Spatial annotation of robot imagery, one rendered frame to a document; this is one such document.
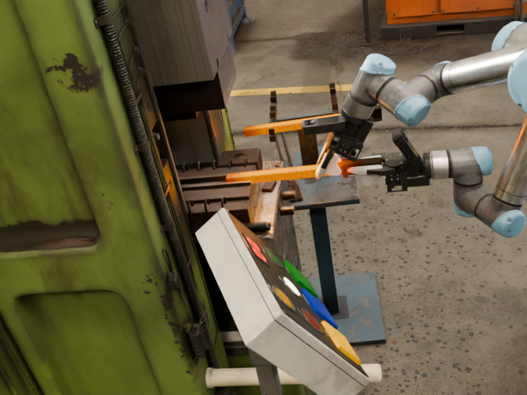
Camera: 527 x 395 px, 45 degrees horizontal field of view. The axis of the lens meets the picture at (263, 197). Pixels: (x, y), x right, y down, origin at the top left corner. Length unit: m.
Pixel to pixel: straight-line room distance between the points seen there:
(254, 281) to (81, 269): 0.50
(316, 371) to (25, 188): 0.73
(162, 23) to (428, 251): 1.92
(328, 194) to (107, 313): 0.90
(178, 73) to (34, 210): 0.44
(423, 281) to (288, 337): 1.81
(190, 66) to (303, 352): 0.67
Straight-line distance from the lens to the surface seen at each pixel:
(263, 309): 1.04
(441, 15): 5.28
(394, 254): 2.96
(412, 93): 1.51
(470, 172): 1.69
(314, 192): 2.17
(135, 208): 1.30
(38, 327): 1.69
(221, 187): 1.73
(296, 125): 2.03
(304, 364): 1.10
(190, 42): 1.39
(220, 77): 1.48
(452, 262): 2.92
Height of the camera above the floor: 1.90
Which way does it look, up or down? 33 degrees down
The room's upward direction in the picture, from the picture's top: 11 degrees counter-clockwise
